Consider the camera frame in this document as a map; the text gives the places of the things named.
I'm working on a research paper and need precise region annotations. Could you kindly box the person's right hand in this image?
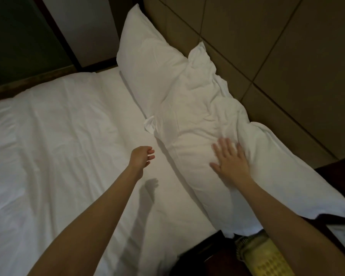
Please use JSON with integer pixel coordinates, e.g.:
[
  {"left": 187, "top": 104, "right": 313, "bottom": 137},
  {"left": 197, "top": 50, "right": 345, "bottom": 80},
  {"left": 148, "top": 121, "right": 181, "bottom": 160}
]
[{"left": 209, "top": 137, "right": 252, "bottom": 185}]

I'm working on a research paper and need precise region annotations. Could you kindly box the person's left hand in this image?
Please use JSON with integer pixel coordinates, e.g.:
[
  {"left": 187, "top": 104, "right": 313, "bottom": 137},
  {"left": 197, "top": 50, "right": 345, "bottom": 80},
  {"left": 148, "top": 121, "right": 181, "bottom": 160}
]
[{"left": 128, "top": 146, "right": 156, "bottom": 177}]

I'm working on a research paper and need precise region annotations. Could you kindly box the white sheeted bed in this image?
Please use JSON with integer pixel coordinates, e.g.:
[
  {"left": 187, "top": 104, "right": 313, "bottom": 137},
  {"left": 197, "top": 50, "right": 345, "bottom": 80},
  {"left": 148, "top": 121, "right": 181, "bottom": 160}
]
[{"left": 96, "top": 67, "right": 219, "bottom": 276}]

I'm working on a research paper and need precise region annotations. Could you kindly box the white pillow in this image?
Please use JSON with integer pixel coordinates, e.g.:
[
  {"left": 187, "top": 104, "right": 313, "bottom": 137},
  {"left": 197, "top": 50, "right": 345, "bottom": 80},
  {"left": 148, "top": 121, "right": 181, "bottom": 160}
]
[
  {"left": 116, "top": 4, "right": 190, "bottom": 118},
  {"left": 143, "top": 41, "right": 345, "bottom": 239}
]

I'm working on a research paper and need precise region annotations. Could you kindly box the person's left forearm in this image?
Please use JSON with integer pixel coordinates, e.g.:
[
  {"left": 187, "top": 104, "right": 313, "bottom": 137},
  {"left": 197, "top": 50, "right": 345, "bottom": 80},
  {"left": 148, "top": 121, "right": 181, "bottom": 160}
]
[{"left": 27, "top": 166, "right": 144, "bottom": 276}]

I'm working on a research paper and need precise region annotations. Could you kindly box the white duvet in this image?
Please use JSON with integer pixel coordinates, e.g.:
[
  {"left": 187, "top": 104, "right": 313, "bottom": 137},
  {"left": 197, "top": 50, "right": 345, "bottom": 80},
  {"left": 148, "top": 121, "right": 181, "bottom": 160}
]
[{"left": 0, "top": 72, "right": 150, "bottom": 276}]

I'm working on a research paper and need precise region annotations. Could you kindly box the tan padded headboard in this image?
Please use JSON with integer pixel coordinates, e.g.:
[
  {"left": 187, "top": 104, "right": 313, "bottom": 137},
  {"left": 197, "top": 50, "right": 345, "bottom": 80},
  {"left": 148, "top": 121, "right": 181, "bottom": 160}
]
[{"left": 142, "top": 0, "right": 345, "bottom": 170}]

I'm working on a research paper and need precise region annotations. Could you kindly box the dark green glass panel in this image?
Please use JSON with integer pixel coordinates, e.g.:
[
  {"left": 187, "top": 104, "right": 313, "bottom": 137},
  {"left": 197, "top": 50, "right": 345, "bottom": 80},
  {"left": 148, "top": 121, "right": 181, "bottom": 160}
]
[{"left": 0, "top": 0, "right": 75, "bottom": 87}]

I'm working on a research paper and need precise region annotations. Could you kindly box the light corded telephone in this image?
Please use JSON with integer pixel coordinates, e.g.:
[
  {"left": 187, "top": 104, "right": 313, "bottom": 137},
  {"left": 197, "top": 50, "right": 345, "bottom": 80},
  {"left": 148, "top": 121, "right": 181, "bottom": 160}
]
[{"left": 235, "top": 230, "right": 295, "bottom": 276}]

